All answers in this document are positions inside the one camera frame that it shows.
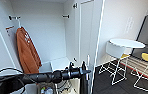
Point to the white inner shelf box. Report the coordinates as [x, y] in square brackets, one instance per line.
[55, 63]

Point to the orange hanging garment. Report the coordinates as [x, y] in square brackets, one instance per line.
[28, 53]

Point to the white bottle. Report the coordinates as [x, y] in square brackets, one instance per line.
[49, 90]

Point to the white hanger of black garment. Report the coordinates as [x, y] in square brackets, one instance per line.
[88, 63]

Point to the white hanger of orange garment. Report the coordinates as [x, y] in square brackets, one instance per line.
[19, 23]

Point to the brown box of bottles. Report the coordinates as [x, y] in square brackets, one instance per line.
[46, 87]

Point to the white sticker with orange band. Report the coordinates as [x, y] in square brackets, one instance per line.
[9, 28]

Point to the white wardrobe carcass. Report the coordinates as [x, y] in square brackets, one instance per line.
[50, 33]

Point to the white round table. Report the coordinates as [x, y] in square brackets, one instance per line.
[126, 43]

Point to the black hook above orange garment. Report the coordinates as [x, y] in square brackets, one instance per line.
[13, 17]

